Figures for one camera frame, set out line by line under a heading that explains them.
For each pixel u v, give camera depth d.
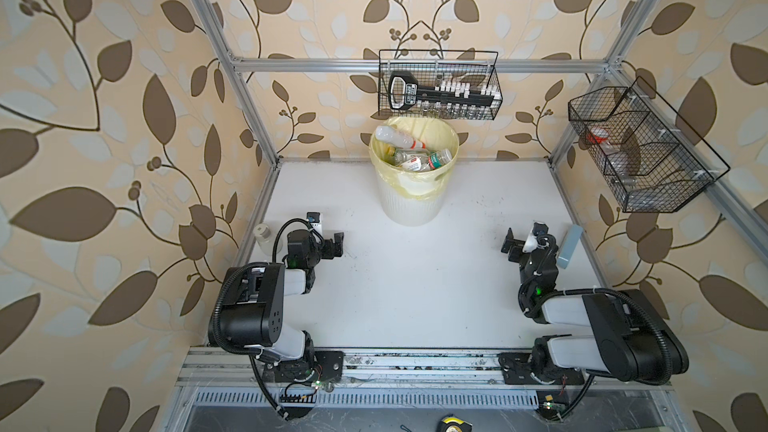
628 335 0.44
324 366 0.74
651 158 0.73
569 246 0.93
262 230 0.89
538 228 0.75
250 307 0.46
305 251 0.75
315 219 0.83
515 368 0.73
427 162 0.82
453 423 0.65
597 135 0.81
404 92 0.84
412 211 1.02
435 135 0.96
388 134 0.87
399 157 0.93
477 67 0.91
